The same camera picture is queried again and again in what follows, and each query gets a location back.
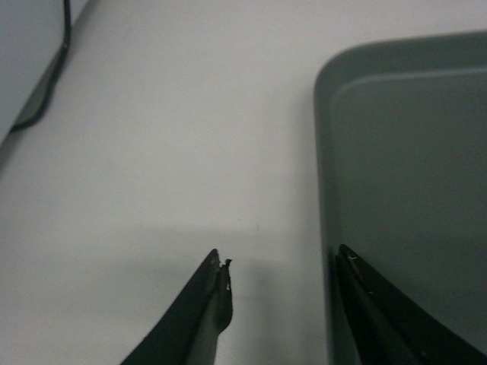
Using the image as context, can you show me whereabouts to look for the grey rectangular serving tray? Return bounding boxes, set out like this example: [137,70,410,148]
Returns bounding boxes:
[314,31,486,364]

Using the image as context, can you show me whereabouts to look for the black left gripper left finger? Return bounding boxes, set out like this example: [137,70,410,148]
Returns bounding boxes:
[122,249,233,364]

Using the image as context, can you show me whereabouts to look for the thin black power cable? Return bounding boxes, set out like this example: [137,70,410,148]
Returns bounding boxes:
[9,0,73,132]

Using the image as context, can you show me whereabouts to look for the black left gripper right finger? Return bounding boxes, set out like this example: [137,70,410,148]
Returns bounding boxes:
[336,244,486,364]

